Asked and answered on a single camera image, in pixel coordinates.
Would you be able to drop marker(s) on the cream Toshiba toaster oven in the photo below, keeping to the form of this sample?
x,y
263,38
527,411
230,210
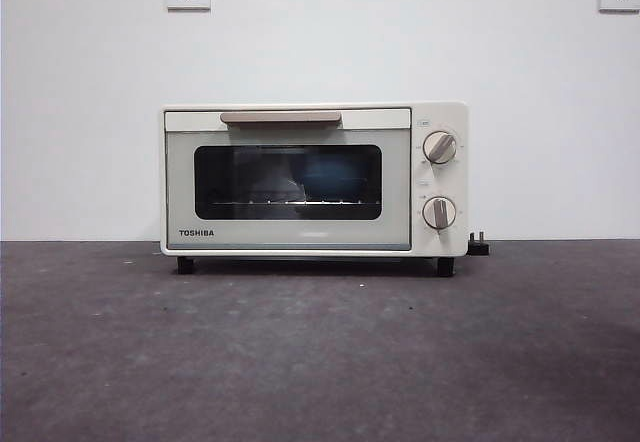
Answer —
x,y
440,182

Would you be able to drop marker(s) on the black power plug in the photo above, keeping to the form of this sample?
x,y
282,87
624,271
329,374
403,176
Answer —
x,y
475,247

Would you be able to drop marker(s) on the round beige oven knob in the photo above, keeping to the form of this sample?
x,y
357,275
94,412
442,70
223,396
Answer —
x,y
439,212
440,147

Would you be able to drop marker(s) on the blue bowl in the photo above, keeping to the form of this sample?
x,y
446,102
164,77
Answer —
x,y
335,182

